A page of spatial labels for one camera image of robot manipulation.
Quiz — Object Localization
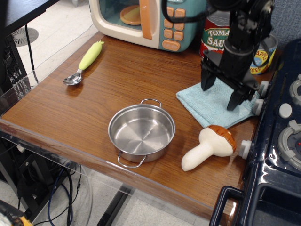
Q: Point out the plush toy mushroom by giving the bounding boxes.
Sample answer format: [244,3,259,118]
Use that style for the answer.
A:
[181,125,237,171]

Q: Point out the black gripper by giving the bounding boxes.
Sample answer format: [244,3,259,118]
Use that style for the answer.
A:
[201,41,260,111]

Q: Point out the toy microwave oven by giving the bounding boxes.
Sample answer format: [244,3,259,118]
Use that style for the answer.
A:
[89,0,202,52]

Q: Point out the orange toy plate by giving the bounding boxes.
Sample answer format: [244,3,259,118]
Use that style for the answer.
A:
[119,5,141,25]

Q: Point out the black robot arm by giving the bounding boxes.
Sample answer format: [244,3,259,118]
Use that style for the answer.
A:
[161,0,274,111]

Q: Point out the dark blue toy stove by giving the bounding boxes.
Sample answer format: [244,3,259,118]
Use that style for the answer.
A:
[210,39,301,226]

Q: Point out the blue floor cable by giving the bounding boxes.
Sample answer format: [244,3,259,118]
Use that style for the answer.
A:
[48,168,74,226]

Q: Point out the stainless steel pot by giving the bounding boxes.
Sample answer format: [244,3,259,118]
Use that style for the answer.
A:
[108,98,176,169]

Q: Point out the black desk left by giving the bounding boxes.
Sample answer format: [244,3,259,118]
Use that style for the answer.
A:
[0,0,59,37]

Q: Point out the light blue towel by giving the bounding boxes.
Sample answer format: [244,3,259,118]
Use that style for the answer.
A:
[176,79,260,129]

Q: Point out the spoon with green handle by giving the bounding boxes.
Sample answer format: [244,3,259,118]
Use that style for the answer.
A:
[63,40,104,86]

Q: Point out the tomato sauce can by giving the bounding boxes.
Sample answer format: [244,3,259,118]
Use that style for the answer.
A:
[199,11,230,58]

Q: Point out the pineapple slices can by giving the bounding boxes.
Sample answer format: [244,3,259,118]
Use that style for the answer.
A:
[250,32,278,75]

